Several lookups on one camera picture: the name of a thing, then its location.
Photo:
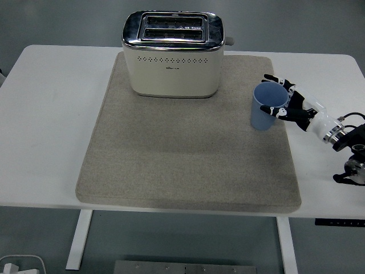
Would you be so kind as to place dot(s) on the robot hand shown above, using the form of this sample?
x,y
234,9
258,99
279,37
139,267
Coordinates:
x,y
319,118

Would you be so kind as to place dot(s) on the blue ribbed cup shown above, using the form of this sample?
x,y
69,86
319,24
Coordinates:
x,y
261,120

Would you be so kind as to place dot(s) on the black table control panel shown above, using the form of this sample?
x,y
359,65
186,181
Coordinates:
x,y
339,222

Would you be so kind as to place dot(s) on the white table leg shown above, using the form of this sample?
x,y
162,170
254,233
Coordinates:
x,y
286,248
78,242

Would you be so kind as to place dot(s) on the cream and chrome toaster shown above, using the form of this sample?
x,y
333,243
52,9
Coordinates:
x,y
171,77

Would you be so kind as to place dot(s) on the beige felt mat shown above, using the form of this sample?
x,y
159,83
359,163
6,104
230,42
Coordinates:
x,y
171,160

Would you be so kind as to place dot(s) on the white plastic bin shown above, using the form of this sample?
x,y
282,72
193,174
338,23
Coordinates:
x,y
31,261

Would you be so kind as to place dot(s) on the white block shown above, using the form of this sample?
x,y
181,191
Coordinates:
x,y
10,269

